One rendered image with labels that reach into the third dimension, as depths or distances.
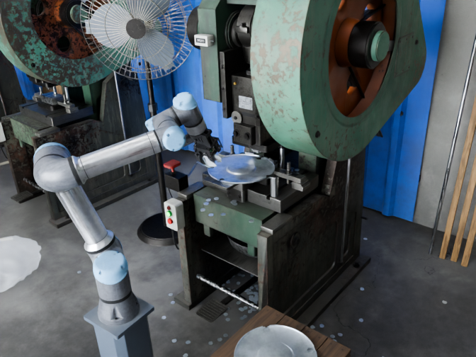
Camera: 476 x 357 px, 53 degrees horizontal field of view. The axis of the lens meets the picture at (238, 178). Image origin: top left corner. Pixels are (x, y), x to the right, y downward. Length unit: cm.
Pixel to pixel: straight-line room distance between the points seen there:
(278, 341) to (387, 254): 128
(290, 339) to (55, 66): 197
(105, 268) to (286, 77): 88
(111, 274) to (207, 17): 104
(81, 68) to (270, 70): 175
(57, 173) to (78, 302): 127
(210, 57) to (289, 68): 64
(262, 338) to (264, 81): 93
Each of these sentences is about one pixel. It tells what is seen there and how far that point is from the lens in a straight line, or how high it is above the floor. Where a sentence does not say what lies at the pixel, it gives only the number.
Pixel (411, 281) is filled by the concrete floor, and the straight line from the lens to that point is 275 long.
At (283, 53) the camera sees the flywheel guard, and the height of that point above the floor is 137.
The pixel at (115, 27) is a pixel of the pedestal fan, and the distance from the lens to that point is 253.
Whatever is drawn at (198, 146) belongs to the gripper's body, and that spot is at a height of 98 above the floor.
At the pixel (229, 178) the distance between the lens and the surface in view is 197.
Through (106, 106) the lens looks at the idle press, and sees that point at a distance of 338.
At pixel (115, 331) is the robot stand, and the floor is 45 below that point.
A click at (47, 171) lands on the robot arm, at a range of 155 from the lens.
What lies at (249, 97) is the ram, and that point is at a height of 109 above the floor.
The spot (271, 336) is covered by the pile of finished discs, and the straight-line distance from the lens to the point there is 183.
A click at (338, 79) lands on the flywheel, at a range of 175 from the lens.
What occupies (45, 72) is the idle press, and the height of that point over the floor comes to 105.
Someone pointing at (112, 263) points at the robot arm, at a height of 67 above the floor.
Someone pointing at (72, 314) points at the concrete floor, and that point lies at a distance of 263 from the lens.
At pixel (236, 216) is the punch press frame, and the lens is 202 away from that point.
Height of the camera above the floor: 166
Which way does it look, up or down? 27 degrees down
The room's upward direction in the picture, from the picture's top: 2 degrees counter-clockwise
